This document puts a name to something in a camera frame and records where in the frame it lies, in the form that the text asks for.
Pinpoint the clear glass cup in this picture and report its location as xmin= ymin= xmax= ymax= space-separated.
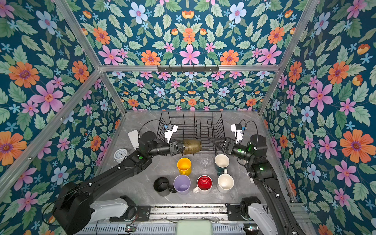
xmin=200 ymin=154 xmax=213 ymax=169

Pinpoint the gold glitter cup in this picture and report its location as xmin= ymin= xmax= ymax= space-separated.
xmin=183 ymin=140 xmax=202 ymax=155

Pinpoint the green and cream mug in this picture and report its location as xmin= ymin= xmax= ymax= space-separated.
xmin=214 ymin=154 xmax=230 ymax=176

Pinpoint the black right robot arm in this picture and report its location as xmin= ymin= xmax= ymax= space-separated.
xmin=211 ymin=134 xmax=305 ymax=235

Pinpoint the metal hook rail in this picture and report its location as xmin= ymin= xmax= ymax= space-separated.
xmin=157 ymin=65 xmax=220 ymax=72

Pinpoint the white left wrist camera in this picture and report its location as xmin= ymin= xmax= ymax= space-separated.
xmin=164 ymin=123 xmax=178 ymax=144

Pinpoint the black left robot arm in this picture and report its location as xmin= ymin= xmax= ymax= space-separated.
xmin=52 ymin=132 xmax=188 ymax=235

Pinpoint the pale green box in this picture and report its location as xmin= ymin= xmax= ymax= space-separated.
xmin=176 ymin=219 xmax=213 ymax=235

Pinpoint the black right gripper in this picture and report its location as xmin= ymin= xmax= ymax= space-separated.
xmin=212 ymin=140 xmax=255 ymax=165

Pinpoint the white round alarm clock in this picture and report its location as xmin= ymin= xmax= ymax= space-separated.
xmin=114 ymin=148 xmax=128 ymax=163

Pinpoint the cream ceramic mug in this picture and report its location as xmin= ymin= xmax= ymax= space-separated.
xmin=217 ymin=169 xmax=235 ymax=193

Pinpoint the black mug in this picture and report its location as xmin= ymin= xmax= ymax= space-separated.
xmin=153 ymin=177 xmax=177 ymax=197

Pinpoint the yellow plastic mug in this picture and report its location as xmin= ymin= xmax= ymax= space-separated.
xmin=177 ymin=158 xmax=192 ymax=176

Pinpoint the lavender plastic cup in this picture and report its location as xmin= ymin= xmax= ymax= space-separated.
xmin=173 ymin=174 xmax=191 ymax=195

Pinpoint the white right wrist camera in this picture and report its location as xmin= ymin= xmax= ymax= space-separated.
xmin=231 ymin=123 xmax=244 ymax=144

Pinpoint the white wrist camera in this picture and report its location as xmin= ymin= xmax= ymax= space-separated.
xmin=231 ymin=123 xmax=244 ymax=144
xmin=164 ymin=123 xmax=178 ymax=144

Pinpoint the white rectangular box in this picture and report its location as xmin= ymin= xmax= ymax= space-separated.
xmin=127 ymin=130 xmax=139 ymax=150

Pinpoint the black wire dish rack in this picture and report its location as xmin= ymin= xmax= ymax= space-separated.
xmin=157 ymin=111 xmax=225 ymax=153

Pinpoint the red interior white mug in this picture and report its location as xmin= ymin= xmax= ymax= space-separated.
xmin=193 ymin=175 xmax=213 ymax=195

